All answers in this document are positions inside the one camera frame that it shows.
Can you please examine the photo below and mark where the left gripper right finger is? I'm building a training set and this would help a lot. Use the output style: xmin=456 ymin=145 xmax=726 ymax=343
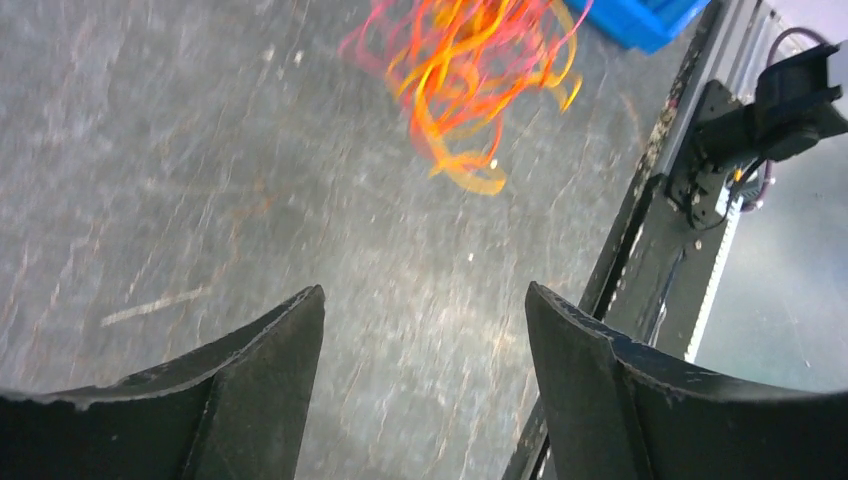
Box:
xmin=525 ymin=283 xmax=847 ymax=479

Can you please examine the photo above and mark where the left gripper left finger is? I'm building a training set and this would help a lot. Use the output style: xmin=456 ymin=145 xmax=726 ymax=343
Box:
xmin=1 ymin=285 xmax=325 ymax=479

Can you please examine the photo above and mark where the yellow cable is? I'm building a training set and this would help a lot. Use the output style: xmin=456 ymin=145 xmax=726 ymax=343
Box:
xmin=384 ymin=0 xmax=584 ymax=198

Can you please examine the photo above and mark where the pink cable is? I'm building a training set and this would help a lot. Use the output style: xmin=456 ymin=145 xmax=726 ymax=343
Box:
xmin=337 ymin=0 xmax=594 ymax=87

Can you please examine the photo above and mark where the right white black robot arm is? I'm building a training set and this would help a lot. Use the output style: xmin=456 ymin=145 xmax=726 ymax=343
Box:
xmin=667 ymin=42 xmax=847 ymax=231

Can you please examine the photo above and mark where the blue plastic bin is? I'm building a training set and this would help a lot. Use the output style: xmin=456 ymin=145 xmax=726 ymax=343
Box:
xmin=585 ymin=0 xmax=710 ymax=55

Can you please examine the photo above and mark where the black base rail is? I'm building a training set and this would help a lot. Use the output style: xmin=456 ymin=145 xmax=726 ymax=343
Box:
xmin=505 ymin=1 xmax=762 ymax=479

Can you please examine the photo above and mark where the white toothed cable duct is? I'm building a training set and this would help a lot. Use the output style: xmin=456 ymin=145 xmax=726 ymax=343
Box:
xmin=684 ymin=188 xmax=743 ymax=363

